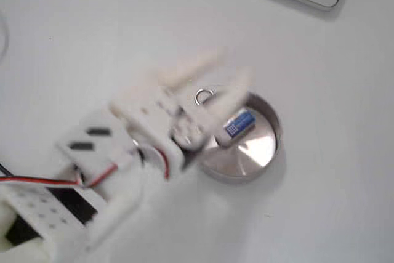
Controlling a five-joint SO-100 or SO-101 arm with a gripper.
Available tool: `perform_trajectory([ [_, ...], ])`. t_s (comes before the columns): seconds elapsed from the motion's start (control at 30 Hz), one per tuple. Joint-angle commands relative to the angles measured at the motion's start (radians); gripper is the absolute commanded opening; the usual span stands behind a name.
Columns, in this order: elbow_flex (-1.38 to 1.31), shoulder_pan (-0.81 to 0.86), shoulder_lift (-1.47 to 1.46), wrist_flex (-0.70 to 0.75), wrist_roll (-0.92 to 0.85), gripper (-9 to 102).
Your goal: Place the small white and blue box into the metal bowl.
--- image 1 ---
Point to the small white and blue box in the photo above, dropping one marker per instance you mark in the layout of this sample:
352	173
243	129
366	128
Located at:
237	126

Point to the round metal bowl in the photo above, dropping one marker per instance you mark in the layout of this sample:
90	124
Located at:
255	152

